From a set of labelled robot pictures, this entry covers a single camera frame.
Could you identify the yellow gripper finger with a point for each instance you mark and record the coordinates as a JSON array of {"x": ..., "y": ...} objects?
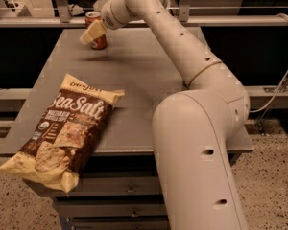
[{"x": 95, "y": 30}]

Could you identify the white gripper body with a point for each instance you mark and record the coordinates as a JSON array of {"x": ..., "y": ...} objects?
[{"x": 108, "y": 13}]

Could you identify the red coke can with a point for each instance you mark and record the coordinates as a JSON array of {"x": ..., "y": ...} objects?
[{"x": 101, "y": 42}]

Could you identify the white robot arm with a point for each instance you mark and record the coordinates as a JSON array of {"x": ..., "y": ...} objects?
[{"x": 191, "y": 128}]

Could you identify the grey metal railing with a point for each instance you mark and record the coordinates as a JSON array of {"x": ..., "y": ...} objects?
[{"x": 194, "y": 13}]

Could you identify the sea salt chips bag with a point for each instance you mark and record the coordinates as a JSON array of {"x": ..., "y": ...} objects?
[{"x": 65, "y": 136}]

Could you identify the grey drawer cabinet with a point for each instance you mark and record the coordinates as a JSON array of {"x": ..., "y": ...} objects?
[{"x": 119, "y": 188}]

